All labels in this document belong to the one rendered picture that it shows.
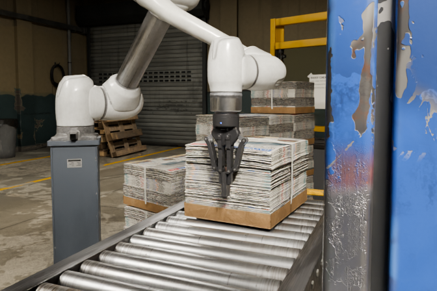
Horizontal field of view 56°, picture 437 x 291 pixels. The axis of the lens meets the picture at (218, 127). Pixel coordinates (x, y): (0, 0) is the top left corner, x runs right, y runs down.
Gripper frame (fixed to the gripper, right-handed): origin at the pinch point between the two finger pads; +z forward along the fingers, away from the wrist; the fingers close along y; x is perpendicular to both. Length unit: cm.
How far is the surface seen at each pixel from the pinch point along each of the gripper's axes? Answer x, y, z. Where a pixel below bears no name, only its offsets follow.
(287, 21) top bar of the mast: -238, 39, -88
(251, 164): -3.0, -6.8, -5.8
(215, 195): -4.6, 5.1, 4.9
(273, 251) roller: 9.8, -16.7, 13.9
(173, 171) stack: -64, 52, 11
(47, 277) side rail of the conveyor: 44, 23, 13
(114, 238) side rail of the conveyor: 19.1, 24.3, 13.1
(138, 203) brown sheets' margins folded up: -71, 77, 30
